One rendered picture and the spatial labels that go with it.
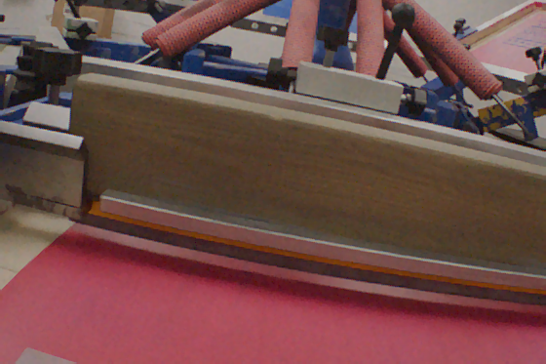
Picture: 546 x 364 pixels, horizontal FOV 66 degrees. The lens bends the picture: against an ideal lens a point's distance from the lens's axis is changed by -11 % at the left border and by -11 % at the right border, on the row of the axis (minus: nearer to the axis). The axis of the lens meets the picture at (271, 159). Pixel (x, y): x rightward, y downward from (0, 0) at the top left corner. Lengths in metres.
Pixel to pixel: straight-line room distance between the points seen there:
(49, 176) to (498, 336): 0.30
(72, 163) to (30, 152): 0.03
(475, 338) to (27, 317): 0.25
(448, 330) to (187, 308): 0.16
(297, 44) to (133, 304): 0.57
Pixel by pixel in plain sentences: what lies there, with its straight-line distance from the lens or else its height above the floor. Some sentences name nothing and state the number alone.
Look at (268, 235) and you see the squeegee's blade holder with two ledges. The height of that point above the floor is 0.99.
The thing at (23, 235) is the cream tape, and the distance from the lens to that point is 0.32.
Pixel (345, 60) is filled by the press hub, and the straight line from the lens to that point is 1.07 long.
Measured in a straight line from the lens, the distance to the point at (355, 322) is 0.28.
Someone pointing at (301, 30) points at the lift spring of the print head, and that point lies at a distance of 0.79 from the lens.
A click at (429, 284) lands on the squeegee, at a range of 0.33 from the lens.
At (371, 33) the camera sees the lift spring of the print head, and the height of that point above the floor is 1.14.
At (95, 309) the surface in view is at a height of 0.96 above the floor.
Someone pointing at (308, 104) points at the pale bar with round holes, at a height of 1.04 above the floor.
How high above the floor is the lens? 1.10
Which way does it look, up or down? 15 degrees down
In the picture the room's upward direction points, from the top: 11 degrees clockwise
